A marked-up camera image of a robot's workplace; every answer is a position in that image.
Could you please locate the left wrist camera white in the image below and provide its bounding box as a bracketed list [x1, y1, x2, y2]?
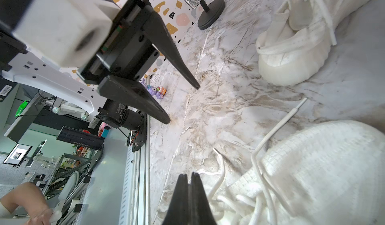
[12, 0, 120, 67]

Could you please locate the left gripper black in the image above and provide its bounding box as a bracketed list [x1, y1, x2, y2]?
[77, 0, 200, 124]

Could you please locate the white sneaker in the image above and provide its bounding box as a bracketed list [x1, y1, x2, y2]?
[256, 0, 371, 86]
[207, 107, 385, 225]

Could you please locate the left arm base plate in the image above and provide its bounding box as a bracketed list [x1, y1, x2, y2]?
[131, 114, 148, 153]

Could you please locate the person hand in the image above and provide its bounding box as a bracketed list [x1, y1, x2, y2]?
[26, 209, 54, 225]

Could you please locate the person forearm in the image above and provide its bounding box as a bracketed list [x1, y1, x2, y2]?
[1, 182, 49, 217]

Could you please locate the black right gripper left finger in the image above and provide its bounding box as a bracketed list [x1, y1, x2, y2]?
[162, 174, 188, 225]

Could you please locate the purple small object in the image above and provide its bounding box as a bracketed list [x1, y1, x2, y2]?
[141, 76, 167, 99]

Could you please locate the aluminium front rail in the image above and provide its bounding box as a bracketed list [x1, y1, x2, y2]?
[75, 113, 151, 225]

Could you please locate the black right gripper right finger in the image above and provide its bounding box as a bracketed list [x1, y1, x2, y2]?
[189, 172, 217, 225]

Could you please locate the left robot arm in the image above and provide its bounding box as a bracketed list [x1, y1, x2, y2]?
[1, 0, 200, 130]

